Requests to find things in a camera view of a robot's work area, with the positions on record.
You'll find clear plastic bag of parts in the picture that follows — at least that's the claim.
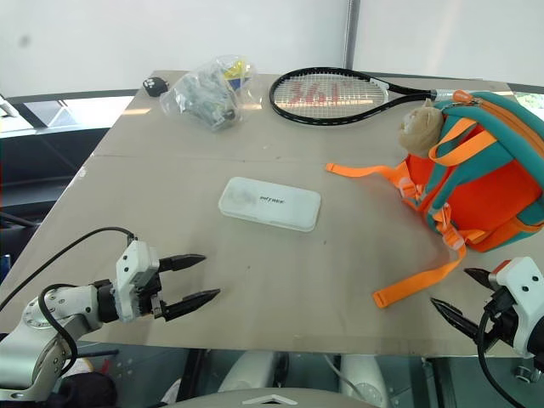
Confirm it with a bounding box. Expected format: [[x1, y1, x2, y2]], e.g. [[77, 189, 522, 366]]
[[158, 54, 258, 134]]

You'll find orange and teal backpack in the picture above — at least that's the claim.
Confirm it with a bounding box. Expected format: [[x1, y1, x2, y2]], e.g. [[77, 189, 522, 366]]
[[326, 89, 544, 309]]

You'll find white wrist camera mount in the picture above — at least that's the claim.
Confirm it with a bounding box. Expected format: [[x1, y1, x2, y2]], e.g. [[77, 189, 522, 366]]
[[113, 241, 162, 323], [487, 256, 544, 359]]

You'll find grey panel with white chevron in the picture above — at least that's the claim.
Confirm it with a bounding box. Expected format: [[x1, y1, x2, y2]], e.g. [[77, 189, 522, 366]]
[[177, 385, 384, 408]]

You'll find black plush ball paw print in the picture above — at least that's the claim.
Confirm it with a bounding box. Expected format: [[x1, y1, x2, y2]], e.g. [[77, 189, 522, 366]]
[[141, 75, 173, 99]]

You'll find black table leg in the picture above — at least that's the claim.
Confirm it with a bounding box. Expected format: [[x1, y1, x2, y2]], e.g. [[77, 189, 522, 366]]
[[180, 348, 210, 403]]

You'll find short black left arm cable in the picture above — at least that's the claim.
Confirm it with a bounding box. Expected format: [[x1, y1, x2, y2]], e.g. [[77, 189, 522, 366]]
[[37, 283, 80, 376]]

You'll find beige plush cat charm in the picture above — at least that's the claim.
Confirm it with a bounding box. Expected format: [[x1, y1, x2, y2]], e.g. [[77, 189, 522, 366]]
[[396, 98, 445, 156]]

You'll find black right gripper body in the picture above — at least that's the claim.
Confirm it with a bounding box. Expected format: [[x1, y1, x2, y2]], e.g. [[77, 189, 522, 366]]
[[483, 287, 523, 354]]

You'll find white plastic case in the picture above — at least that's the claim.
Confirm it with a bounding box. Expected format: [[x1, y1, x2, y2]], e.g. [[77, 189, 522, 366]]
[[218, 176, 322, 234]]

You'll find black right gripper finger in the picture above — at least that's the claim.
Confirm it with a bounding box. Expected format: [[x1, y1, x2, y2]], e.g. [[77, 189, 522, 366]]
[[429, 297, 486, 343], [462, 267, 495, 293]]

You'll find black tennis racket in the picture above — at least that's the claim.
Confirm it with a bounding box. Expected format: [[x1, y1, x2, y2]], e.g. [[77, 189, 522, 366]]
[[268, 66, 458, 128]]

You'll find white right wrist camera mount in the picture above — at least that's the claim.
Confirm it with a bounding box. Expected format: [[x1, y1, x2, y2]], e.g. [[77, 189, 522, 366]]
[[487, 256, 544, 359]]

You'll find grey metal pole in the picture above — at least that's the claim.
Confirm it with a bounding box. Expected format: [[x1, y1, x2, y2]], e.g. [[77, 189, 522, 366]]
[[343, 0, 359, 70]]

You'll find grey rounded robot leg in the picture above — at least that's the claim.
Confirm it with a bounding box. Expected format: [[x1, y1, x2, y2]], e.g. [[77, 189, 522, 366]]
[[338, 354, 393, 405], [218, 350, 291, 394]]

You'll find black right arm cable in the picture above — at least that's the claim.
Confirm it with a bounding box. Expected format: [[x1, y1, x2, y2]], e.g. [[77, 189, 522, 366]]
[[476, 297, 533, 408]]

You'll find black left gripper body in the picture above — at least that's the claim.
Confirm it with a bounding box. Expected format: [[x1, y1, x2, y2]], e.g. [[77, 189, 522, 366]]
[[136, 259, 167, 320]]

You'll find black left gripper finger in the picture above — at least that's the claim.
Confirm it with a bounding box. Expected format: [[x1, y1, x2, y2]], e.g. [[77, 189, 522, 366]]
[[163, 288, 223, 323], [157, 253, 208, 274]]

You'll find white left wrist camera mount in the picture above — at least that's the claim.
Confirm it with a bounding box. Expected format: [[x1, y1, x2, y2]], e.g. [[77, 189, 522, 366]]
[[113, 241, 162, 323]]

